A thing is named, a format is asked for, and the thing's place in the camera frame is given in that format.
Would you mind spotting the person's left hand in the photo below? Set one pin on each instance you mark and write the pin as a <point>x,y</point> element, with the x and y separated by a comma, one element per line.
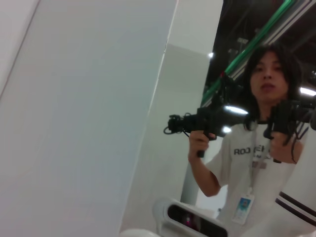
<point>279,148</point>

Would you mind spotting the person's right forearm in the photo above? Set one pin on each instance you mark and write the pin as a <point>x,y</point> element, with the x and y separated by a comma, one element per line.
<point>202,177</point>

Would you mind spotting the person's left forearm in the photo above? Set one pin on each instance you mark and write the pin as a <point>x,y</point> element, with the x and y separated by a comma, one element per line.
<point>295,153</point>

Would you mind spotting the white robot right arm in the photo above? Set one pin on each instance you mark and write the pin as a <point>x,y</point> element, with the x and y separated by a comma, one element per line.
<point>303,229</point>

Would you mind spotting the person in white t-shirt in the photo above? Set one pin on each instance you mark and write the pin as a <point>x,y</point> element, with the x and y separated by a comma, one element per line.
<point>247,172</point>

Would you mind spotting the white ceiling light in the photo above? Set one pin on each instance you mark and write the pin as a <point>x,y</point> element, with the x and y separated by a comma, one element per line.
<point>211,55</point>
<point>307,91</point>

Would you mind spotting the white id badge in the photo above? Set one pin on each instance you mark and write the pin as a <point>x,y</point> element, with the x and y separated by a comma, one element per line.
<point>243,207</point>

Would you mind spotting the green ceiling beam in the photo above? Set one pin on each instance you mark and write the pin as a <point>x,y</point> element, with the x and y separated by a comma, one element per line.
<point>243,53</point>

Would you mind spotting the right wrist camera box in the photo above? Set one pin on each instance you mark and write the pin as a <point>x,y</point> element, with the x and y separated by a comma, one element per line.
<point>182,214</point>

